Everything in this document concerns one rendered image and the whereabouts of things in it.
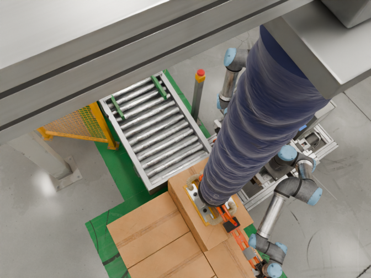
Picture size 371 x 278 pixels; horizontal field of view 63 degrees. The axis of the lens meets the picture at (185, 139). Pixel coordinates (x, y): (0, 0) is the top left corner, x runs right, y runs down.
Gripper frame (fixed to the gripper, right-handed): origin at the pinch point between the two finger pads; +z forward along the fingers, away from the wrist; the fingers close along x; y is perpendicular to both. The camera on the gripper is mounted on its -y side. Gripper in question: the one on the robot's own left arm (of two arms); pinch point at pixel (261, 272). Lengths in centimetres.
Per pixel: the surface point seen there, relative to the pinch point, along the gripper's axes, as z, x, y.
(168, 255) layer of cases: 53, 48, 41
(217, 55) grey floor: 107, -122, 222
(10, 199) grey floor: 107, 164, 170
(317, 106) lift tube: -155, 1, 47
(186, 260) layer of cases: 53, 37, 30
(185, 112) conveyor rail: 48, -29, 146
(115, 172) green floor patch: 107, 58, 144
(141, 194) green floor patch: 107, 44, 109
